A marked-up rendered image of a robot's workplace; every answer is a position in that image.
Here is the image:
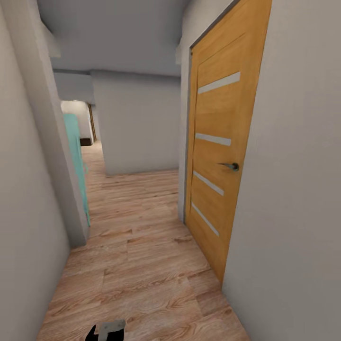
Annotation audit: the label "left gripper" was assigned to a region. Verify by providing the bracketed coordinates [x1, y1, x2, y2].
[85, 325, 124, 341]

